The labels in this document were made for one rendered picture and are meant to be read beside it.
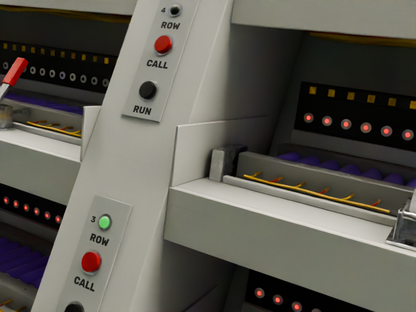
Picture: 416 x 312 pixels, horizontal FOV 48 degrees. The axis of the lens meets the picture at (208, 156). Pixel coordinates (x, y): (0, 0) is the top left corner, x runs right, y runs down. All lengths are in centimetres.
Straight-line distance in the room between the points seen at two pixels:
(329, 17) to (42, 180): 30
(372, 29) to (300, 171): 13
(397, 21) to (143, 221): 25
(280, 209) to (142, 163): 12
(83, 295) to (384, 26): 32
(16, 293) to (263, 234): 30
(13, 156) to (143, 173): 16
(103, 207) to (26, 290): 17
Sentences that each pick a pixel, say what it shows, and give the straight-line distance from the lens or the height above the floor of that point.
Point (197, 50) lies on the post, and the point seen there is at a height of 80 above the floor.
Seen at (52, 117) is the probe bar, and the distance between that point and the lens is 57.
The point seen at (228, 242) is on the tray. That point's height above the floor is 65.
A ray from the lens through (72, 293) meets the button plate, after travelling 42.
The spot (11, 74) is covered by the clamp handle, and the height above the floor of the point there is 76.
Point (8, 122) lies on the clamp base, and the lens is 57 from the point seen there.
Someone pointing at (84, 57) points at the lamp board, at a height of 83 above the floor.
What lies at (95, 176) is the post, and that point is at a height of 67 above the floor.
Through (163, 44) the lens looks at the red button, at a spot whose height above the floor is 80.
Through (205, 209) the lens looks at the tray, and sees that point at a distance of 37.
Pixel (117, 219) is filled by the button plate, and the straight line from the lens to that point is 40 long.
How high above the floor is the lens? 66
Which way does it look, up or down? 8 degrees up
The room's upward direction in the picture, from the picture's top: 17 degrees clockwise
